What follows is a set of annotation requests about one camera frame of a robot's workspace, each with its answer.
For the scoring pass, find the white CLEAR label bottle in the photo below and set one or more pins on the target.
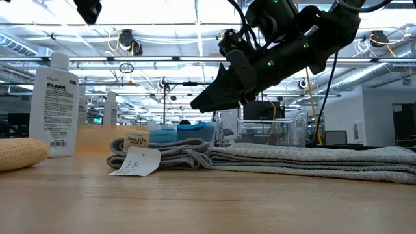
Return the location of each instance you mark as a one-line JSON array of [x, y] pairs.
[[83, 107], [110, 110], [53, 104]]

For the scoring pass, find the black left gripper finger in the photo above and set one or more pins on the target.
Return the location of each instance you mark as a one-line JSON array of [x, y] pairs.
[[87, 9]]

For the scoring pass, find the dark doorway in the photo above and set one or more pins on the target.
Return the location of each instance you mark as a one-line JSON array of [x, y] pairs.
[[404, 126]]

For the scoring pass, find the clear plastic bin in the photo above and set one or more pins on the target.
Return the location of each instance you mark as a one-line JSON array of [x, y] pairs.
[[260, 130]]

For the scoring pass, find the white wall box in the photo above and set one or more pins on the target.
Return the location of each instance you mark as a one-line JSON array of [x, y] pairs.
[[356, 131]]

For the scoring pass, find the long ceiling light bar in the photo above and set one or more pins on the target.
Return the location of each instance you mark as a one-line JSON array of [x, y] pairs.
[[130, 59]]

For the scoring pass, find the person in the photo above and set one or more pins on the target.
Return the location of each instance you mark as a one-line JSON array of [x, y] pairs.
[[185, 122]]

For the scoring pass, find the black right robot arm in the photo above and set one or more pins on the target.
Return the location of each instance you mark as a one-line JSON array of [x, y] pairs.
[[325, 29]]

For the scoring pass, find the yellow waffle cloth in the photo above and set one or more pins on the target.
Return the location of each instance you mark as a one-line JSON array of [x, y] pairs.
[[19, 152]]

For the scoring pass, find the black metal frame rig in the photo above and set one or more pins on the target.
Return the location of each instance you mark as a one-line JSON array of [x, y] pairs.
[[182, 84]]

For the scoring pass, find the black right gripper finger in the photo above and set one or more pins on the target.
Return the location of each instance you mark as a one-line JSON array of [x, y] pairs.
[[224, 106], [221, 91]]

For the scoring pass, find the silver ventilation duct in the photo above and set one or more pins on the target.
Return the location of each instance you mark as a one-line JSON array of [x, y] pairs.
[[360, 76], [16, 44]]

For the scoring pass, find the green exit sign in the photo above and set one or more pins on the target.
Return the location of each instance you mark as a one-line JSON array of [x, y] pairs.
[[96, 120]]

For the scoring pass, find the dark grey microfiber cloth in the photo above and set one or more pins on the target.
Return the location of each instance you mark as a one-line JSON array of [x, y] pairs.
[[175, 152]]

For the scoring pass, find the beige Suuds label card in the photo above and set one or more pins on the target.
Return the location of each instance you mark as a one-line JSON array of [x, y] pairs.
[[136, 140]]

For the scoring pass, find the black monitor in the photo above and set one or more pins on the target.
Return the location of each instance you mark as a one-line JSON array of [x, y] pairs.
[[263, 110]]

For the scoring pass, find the grey monitor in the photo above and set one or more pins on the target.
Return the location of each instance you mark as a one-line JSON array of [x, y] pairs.
[[338, 137]]

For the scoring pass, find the white handwritten paper tag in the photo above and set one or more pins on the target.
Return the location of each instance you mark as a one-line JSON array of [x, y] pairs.
[[139, 161]]

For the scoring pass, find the frosted translucent bin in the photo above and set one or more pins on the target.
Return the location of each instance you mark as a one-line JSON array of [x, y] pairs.
[[154, 125]]

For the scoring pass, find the light grey cloth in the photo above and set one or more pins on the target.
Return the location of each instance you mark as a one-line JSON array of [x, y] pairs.
[[325, 162]]

